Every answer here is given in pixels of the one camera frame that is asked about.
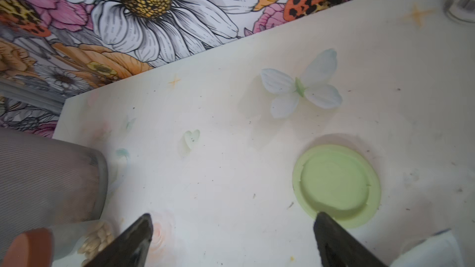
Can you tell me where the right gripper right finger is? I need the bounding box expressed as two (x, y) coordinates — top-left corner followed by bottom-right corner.
(313, 212), (386, 267)

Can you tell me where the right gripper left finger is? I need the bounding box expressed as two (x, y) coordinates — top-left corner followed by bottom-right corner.
(86, 213), (153, 267)

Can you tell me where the light green jar lid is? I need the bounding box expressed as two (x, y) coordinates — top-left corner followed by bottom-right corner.
(292, 144), (382, 229)

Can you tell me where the brown lid peanut jar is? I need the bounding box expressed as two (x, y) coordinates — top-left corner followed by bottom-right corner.
(1, 220), (116, 267)

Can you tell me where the mesh bin with pink bag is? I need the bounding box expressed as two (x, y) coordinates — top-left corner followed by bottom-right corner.
(1, 129), (108, 256)

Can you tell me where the blue gauze bandage packet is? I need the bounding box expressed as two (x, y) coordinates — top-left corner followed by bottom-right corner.
(390, 229), (466, 267)

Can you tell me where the white bottle green cap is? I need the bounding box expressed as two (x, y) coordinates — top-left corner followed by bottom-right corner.
(444, 0), (475, 25)

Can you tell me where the left aluminium corner post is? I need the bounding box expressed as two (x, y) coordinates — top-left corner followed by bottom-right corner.
(1, 79), (66, 114)

